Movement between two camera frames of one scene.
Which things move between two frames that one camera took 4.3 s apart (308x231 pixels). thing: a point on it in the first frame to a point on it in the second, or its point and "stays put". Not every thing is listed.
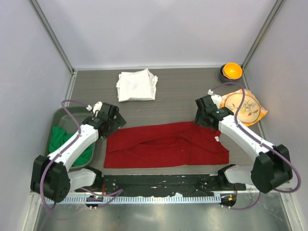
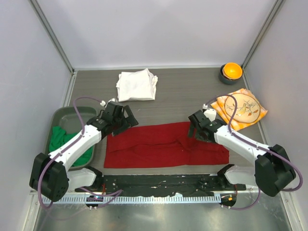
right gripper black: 198,120 to 197,135
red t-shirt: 164,144 stays put
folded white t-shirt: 139,84 stays put
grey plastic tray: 62,119 stays put
